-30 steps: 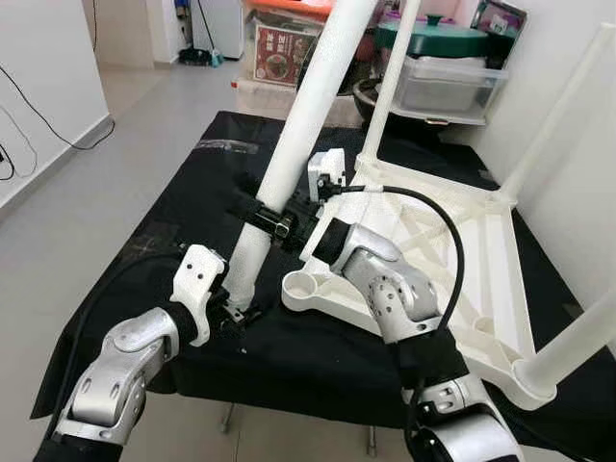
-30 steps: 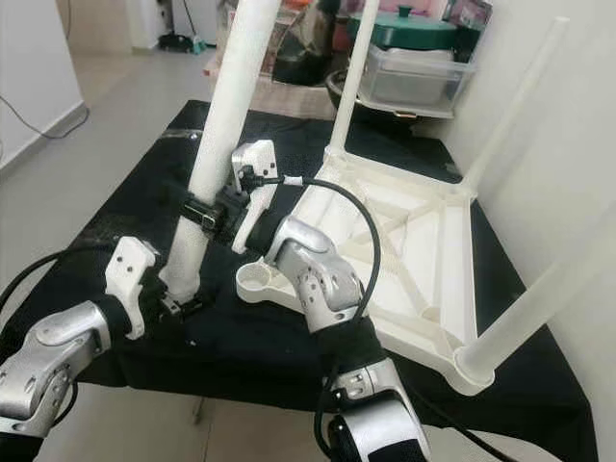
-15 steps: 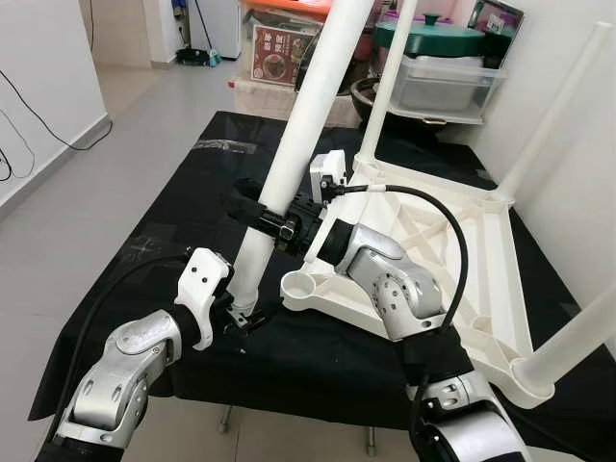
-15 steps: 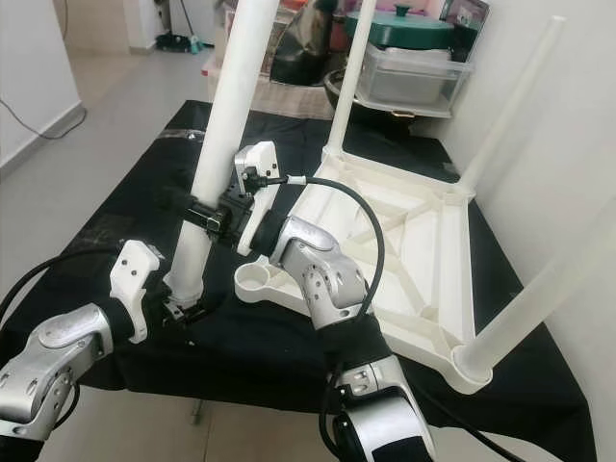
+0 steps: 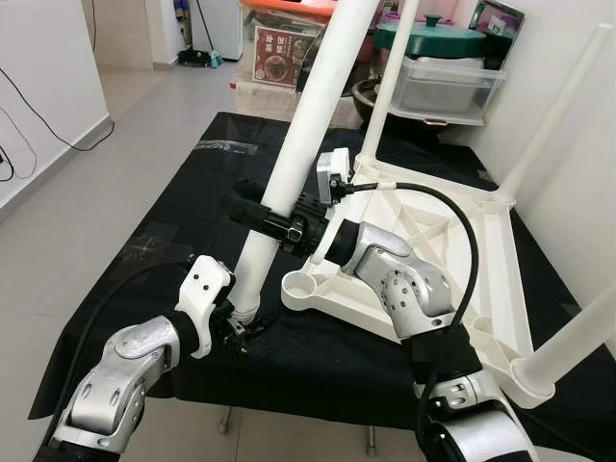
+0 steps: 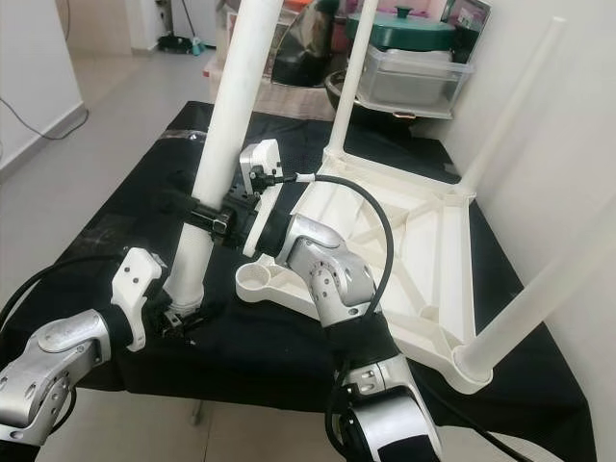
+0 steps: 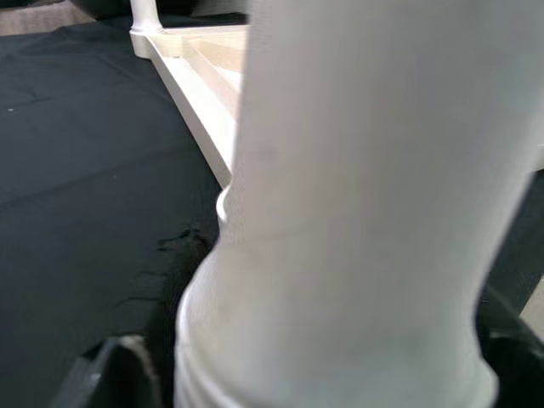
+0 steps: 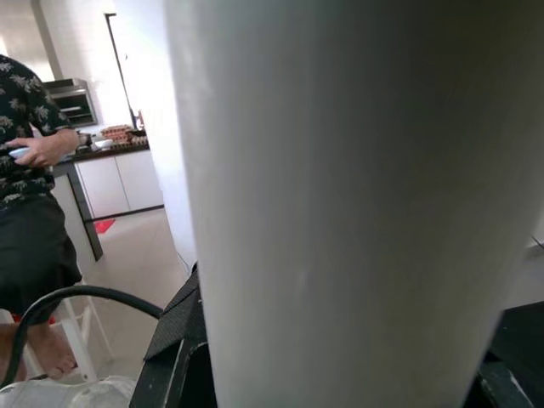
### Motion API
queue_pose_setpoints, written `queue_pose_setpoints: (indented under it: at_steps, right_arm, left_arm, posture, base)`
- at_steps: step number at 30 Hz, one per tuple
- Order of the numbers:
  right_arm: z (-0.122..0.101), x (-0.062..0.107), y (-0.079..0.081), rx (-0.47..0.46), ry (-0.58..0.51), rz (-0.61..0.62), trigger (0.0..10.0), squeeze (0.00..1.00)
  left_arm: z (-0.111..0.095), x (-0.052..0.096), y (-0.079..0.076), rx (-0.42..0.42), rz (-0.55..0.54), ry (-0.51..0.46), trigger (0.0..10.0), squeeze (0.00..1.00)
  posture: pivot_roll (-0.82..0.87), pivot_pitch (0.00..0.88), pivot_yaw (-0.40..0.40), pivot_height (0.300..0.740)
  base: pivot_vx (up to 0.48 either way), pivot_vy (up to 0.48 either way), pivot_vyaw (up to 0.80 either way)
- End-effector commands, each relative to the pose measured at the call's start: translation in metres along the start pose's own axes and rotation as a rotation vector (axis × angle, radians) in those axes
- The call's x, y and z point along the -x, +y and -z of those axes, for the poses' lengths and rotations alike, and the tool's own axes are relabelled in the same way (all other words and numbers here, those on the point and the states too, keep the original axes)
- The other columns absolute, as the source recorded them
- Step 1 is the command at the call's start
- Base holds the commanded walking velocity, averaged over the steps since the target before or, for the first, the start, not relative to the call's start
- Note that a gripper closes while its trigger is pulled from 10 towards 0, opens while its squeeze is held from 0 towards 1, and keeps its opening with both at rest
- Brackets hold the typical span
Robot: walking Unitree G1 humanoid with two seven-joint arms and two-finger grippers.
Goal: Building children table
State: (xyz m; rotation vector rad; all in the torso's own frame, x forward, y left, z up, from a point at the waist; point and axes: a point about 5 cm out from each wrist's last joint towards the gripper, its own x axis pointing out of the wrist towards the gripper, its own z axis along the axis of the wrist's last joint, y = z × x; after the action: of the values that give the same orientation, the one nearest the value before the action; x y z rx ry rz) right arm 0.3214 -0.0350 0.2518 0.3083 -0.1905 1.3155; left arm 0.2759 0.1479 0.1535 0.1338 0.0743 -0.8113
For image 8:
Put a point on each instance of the steel pot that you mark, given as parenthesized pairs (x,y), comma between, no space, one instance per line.
(84,139)

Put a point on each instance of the dark kitchen counter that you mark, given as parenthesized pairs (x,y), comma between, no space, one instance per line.
(85,204)

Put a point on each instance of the light blue phone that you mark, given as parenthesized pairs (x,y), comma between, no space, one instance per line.
(18,153)

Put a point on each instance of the white kitchen cabinets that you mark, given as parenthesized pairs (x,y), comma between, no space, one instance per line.
(127,183)

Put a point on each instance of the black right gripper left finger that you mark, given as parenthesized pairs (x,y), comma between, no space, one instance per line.
(178,340)

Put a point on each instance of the person's left hand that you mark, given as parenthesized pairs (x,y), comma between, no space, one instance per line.
(40,153)

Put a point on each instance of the white bowl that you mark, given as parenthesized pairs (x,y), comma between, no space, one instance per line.
(103,144)

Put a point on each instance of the red floor mat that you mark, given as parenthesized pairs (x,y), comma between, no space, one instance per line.
(104,226)

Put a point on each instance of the brown egg tray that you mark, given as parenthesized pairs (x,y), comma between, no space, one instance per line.
(117,132)

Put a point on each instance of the steel toaster oven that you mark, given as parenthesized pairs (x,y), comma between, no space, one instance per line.
(76,102)

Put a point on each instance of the white plastic table leg tube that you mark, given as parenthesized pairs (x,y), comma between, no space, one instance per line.
(340,191)

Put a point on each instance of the person in black floral shirt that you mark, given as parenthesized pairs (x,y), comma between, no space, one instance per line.
(21,106)

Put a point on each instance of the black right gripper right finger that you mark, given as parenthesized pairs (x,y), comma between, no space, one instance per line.
(514,361)

